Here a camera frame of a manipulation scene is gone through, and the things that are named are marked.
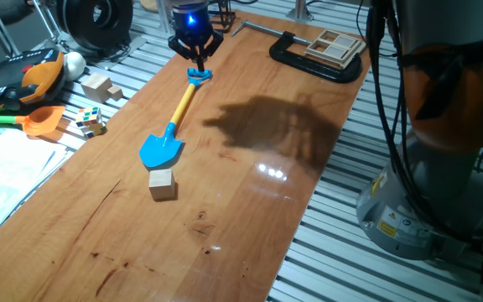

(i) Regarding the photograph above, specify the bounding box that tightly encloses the blue yellow toy shovel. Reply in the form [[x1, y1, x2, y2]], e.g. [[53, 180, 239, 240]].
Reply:
[[138, 67, 214, 169]]

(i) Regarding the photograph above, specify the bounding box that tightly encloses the small light wooden cube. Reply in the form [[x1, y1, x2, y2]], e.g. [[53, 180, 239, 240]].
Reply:
[[148, 169, 176, 201]]

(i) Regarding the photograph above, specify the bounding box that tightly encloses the Rubik's cube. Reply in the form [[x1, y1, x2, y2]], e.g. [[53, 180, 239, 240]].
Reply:
[[75, 107, 108, 139]]

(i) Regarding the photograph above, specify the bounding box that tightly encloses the aluminium frame post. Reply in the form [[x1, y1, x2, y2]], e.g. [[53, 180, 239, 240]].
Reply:
[[285, 0, 314, 23], [156, 0, 172, 35]]

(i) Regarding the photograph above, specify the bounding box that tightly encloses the tiny wooden block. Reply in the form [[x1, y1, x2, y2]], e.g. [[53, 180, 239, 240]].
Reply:
[[106, 85, 124, 102]]

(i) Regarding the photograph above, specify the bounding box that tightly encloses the black wire rack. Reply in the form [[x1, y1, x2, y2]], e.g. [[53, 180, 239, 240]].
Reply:
[[207, 0, 237, 34]]

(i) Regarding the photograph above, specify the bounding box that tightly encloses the black round spool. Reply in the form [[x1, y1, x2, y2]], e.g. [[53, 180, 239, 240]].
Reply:
[[55, 0, 134, 54]]

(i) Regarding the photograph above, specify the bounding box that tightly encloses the brown wooden board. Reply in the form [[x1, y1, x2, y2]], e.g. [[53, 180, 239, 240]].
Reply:
[[0, 10, 381, 302]]

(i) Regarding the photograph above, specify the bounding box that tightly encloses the black C-clamp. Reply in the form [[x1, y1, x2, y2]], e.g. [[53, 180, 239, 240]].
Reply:
[[231, 20, 363, 84]]

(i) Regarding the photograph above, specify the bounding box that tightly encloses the white paper stack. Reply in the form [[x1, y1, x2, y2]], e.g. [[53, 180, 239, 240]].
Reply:
[[0, 128, 75, 248]]

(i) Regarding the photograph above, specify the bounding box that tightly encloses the orange green toy shovel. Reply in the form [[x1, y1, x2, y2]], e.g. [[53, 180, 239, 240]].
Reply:
[[0, 105, 66, 137]]

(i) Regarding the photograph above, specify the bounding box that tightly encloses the large wooden block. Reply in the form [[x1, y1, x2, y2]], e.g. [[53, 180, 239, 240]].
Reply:
[[80, 72, 113, 104]]

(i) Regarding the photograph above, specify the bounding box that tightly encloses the wooden window frame model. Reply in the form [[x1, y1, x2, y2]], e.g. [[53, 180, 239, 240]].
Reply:
[[304, 29, 368, 70]]

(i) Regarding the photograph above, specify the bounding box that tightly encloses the white ball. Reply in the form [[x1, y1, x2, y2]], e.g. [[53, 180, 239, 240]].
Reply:
[[63, 51, 87, 82]]

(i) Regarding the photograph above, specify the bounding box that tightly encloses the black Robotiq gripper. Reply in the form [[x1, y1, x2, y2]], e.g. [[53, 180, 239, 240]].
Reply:
[[168, 2, 225, 73]]

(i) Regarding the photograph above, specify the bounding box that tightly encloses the black orange teach pendant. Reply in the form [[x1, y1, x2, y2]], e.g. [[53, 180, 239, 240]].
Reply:
[[0, 48, 66, 114]]

